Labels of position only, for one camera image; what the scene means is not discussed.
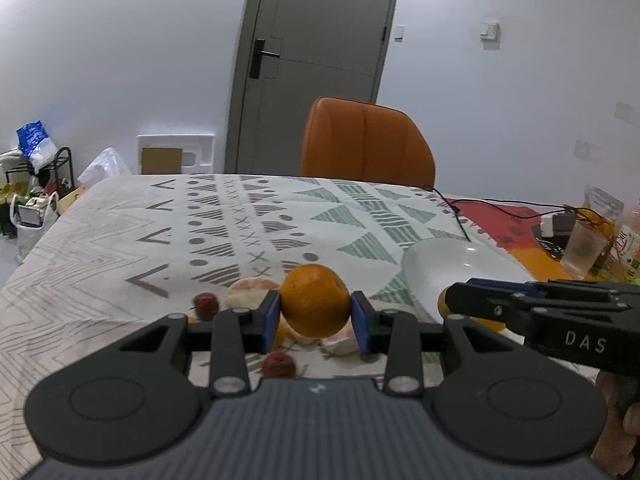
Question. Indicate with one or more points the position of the white tote bag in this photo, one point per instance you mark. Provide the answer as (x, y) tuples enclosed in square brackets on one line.
[(31, 232)]

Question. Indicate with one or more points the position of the orange leather chair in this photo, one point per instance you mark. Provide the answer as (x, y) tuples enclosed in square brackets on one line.
[(367, 142)]

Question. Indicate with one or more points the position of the grey door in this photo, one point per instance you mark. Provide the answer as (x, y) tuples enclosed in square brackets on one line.
[(320, 60)]

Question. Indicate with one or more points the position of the clear plastic bottle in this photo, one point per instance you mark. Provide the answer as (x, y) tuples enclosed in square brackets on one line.
[(627, 245)]

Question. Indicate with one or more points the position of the geometric patterned tablecloth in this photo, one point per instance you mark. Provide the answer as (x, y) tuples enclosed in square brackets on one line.
[(150, 240)]

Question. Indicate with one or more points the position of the white foam packaging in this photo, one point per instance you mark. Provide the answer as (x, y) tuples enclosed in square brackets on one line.
[(200, 152)]

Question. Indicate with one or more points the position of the white plastic bag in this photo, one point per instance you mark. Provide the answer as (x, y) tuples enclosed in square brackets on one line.
[(106, 167)]

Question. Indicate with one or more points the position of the frosted plastic cup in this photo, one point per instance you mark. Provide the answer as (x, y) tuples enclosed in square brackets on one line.
[(584, 252)]

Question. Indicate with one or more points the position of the blue and white bag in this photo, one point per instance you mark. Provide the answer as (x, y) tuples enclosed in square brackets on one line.
[(36, 142)]

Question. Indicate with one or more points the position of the white bowl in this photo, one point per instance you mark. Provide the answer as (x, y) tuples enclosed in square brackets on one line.
[(450, 265)]

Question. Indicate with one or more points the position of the brown cardboard sheet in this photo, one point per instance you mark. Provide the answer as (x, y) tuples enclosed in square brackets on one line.
[(161, 161)]

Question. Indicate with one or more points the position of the large orange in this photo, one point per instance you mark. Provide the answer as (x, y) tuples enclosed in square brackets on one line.
[(315, 300)]

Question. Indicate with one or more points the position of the peeled pomelo segment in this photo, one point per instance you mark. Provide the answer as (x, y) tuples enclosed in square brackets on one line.
[(340, 345), (245, 294)]

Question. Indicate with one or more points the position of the clear snack bag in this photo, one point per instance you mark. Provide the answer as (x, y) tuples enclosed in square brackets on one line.
[(602, 202)]

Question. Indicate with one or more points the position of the grey charger adapter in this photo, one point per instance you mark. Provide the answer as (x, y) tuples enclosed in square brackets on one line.
[(562, 222)]

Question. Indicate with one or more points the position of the red and orange cloth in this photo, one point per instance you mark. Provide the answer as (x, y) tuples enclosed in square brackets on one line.
[(500, 225)]

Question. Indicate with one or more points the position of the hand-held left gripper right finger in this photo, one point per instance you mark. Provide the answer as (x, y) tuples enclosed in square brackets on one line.
[(360, 321)]

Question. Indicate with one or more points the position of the black metal rack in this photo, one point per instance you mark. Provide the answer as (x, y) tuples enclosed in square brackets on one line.
[(64, 165)]

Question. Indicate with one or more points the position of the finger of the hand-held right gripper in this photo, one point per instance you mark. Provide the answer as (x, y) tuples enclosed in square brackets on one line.
[(495, 285), (480, 302)]

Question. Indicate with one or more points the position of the small red jujube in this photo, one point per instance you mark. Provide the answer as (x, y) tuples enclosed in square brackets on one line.
[(278, 365), (206, 305)]

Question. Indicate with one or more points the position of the white light switch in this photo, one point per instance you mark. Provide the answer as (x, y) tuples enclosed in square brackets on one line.
[(399, 33)]

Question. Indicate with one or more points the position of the white wall switch box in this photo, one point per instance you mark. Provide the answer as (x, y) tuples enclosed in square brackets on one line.
[(490, 31)]

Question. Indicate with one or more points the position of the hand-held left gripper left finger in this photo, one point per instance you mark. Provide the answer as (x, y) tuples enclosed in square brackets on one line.
[(272, 321)]

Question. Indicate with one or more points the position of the person's right hand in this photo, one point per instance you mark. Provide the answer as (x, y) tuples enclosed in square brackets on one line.
[(617, 435)]

